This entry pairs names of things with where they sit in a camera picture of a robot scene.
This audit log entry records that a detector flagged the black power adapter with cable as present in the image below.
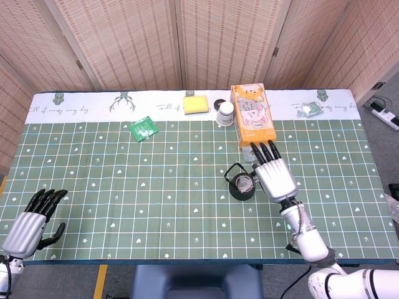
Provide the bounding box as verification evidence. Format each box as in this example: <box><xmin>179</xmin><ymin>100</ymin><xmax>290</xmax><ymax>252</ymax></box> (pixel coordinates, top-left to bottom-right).
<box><xmin>361</xmin><ymin>95</ymin><xmax>394</xmax><ymax>113</ymax></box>

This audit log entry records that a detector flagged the white power strip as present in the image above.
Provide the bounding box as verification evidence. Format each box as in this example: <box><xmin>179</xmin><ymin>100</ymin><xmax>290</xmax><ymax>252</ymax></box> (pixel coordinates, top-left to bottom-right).
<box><xmin>370</xmin><ymin>107</ymin><xmax>399</xmax><ymax>131</ymax></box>

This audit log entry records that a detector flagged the grey crumpled cloth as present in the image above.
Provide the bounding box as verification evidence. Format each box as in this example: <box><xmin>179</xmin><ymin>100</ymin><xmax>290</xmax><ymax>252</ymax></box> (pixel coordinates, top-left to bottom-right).
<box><xmin>385</xmin><ymin>194</ymin><xmax>399</xmax><ymax>224</ymax></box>

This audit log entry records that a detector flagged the yellow floor tape strip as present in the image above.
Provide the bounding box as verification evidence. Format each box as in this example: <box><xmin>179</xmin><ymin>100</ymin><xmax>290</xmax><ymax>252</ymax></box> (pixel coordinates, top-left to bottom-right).
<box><xmin>93</xmin><ymin>264</ymin><xmax>108</xmax><ymax>299</ymax></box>

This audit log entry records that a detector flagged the blue robot base seat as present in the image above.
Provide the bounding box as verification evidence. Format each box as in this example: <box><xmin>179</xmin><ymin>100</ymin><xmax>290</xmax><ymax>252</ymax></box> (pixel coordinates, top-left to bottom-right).
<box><xmin>130</xmin><ymin>263</ymin><xmax>264</xmax><ymax>299</ymax></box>

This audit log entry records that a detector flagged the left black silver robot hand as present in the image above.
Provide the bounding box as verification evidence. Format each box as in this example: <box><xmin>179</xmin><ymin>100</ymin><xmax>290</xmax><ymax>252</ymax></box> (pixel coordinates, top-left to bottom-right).
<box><xmin>1</xmin><ymin>188</ymin><xmax>69</xmax><ymax>260</ymax></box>

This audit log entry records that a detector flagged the yellow sponge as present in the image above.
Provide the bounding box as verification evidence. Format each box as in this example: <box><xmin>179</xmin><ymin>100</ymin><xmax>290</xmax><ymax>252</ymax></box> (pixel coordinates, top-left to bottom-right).
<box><xmin>182</xmin><ymin>95</ymin><xmax>209</xmax><ymax>115</ymax></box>

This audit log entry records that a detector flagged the green grid tablecloth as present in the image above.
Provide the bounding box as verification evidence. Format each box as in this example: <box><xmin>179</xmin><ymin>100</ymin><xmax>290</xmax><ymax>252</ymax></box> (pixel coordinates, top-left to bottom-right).
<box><xmin>0</xmin><ymin>89</ymin><xmax>399</xmax><ymax>265</ymax></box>

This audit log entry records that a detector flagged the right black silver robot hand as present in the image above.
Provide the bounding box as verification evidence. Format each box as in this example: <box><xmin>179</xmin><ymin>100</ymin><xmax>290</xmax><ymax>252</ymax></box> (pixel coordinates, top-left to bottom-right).
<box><xmin>250</xmin><ymin>139</ymin><xmax>299</xmax><ymax>204</ymax></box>

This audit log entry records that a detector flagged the black cast iron teapot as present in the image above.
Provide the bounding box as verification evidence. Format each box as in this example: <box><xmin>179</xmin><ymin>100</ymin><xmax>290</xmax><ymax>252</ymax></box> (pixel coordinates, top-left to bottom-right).
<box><xmin>223</xmin><ymin>162</ymin><xmax>260</xmax><ymax>202</ymax></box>

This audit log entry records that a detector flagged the orange cat tissue pack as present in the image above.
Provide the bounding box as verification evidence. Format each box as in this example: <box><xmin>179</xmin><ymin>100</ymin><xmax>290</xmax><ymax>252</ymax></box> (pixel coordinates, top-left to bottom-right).
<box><xmin>229</xmin><ymin>83</ymin><xmax>277</xmax><ymax>149</ymax></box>

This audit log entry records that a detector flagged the white paper cup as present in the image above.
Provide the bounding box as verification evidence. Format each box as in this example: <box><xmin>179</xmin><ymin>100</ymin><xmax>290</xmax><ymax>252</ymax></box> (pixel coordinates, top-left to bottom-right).
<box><xmin>216</xmin><ymin>102</ymin><xmax>235</xmax><ymax>127</ymax></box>

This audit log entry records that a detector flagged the woven folding screen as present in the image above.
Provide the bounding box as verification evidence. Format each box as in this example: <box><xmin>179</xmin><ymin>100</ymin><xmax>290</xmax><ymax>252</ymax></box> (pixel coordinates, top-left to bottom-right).
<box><xmin>0</xmin><ymin>0</ymin><xmax>399</xmax><ymax>175</ymax></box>

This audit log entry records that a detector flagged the green packet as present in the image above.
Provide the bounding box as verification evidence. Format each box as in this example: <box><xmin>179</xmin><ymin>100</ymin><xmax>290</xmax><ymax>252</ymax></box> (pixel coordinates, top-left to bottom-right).
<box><xmin>129</xmin><ymin>115</ymin><xmax>160</xmax><ymax>143</ymax></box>

